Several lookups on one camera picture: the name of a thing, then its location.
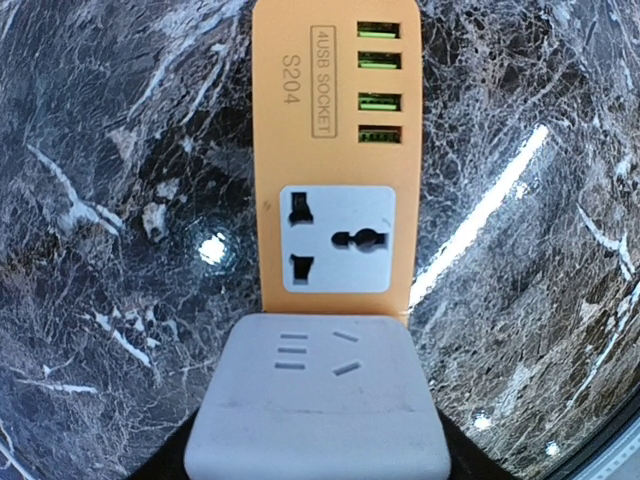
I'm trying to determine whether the white cube socket adapter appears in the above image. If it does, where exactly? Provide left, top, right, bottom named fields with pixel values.
left=184, top=314, right=451, bottom=479

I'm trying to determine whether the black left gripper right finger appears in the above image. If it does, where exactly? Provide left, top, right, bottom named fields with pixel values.
left=437, top=409, right=505, bottom=480

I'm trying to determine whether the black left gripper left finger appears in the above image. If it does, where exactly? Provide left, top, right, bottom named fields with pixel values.
left=130, top=409, right=199, bottom=480

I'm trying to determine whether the orange power strip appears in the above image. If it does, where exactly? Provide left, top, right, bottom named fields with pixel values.
left=252, top=1, right=424, bottom=322

